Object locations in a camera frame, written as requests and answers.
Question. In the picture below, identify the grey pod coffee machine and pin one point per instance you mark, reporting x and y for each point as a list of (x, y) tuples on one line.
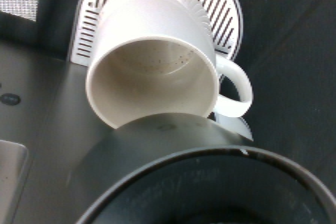
[(174, 170)]

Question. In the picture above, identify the white ceramic mug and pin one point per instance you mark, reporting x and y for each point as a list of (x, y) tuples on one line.
[(155, 68)]

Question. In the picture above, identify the grey woven placemat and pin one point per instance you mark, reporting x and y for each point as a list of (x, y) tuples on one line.
[(20, 8)]

